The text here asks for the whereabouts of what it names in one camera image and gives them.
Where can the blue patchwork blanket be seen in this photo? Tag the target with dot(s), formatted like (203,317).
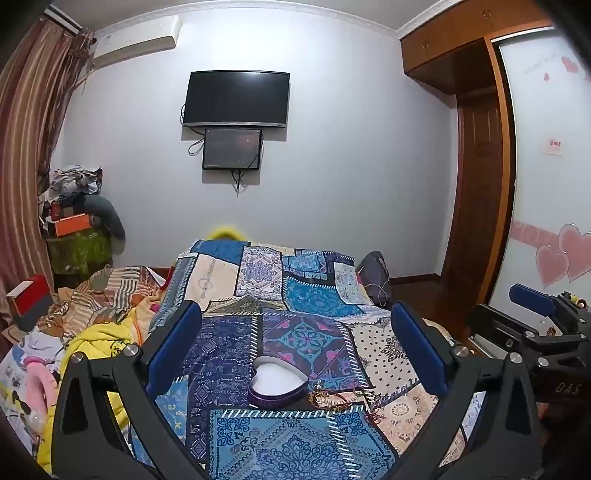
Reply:
(286,300)

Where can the wooden overhead cabinet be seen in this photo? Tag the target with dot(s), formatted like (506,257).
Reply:
(443,41)

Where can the dark bag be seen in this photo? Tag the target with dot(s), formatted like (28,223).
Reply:
(375,277)

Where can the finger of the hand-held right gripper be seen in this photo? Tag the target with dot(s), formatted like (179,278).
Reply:
(494,323)
(531,297)

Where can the orange striped bedding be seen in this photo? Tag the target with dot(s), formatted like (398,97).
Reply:
(111,288)

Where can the white cartoon bed sheet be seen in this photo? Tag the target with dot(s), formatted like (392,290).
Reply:
(27,350)

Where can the red box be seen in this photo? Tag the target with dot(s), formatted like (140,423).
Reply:
(32,300)

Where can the purple heart-shaped box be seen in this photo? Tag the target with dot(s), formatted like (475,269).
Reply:
(277,381)

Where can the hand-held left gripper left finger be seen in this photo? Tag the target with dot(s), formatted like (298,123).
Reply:
(173,350)

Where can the grey pillow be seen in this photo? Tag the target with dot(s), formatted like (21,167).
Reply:
(108,217)

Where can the pile of clothes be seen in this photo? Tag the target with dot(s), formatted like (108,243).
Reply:
(74,184)

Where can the orange box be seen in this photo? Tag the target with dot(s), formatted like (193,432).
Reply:
(70,225)

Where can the white air conditioner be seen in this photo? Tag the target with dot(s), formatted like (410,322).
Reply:
(134,39)

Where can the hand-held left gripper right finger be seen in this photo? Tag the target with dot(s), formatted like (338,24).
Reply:
(418,350)

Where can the pink plush toy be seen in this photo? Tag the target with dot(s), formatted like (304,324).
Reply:
(41,381)

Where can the yellow fleece blanket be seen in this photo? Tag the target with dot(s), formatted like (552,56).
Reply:
(92,341)

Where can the black wall television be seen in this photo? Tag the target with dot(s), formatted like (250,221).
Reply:
(236,98)

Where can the small black wall monitor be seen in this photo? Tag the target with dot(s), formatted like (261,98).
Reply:
(232,148)

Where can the yellow cushion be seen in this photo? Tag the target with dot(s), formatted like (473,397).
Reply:
(225,233)

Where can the white heart-print wardrobe door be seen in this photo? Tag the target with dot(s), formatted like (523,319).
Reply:
(545,161)

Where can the brown wooden door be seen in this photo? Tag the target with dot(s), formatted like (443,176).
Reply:
(480,194)

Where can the brown striped curtain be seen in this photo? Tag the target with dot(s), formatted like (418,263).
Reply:
(32,129)

